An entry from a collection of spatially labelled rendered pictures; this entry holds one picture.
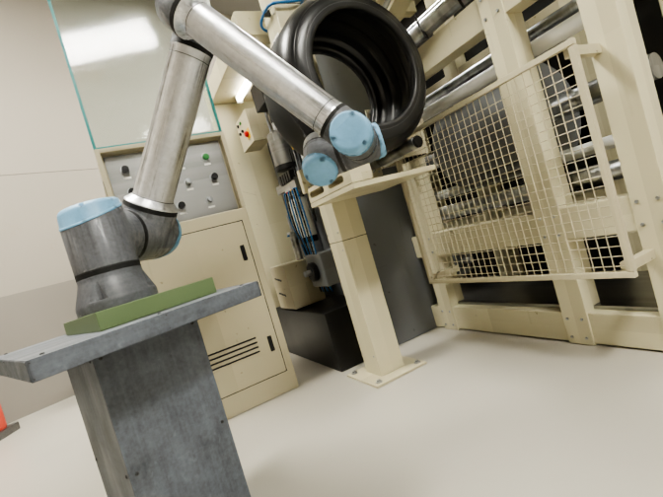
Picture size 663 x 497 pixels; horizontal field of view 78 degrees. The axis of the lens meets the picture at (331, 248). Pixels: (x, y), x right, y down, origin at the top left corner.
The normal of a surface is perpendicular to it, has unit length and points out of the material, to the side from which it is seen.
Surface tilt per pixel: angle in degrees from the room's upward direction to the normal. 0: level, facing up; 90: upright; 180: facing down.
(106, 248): 88
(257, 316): 90
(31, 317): 90
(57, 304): 90
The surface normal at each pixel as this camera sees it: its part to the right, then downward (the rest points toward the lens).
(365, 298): 0.43, -0.10
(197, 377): 0.70, -0.18
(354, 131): -0.14, 0.13
